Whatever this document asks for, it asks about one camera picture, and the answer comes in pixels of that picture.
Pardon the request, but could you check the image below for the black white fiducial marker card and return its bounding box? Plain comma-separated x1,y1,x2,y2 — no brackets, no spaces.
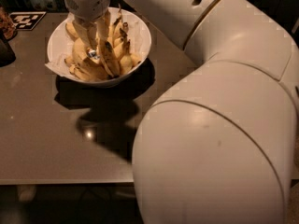
10,11,46,31

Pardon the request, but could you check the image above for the yellow banana at bowl front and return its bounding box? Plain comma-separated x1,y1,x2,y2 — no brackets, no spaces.
64,56,95,81

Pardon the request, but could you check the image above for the spotted yellow banana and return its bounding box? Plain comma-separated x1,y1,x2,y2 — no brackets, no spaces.
98,39,120,77

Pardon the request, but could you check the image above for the brown patterned jar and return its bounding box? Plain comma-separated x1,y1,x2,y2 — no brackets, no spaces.
0,7,17,40

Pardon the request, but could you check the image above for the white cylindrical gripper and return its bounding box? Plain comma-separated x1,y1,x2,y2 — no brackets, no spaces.
64,0,110,49

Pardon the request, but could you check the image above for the white ceramic bowl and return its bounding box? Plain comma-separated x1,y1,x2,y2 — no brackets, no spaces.
46,7,152,89

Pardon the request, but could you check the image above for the large curved yellow banana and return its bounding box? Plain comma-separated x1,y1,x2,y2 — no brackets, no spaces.
72,38,108,82

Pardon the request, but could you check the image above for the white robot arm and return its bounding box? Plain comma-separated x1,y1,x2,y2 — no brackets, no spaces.
65,0,299,224

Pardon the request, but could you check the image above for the yellow banana at back left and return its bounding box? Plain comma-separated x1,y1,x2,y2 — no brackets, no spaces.
65,22,78,39

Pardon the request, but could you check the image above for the dark container at left edge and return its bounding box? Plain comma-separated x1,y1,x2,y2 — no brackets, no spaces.
0,31,16,66

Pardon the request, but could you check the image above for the yellow banana bunch right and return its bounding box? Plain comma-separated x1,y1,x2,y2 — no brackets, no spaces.
108,7,141,76

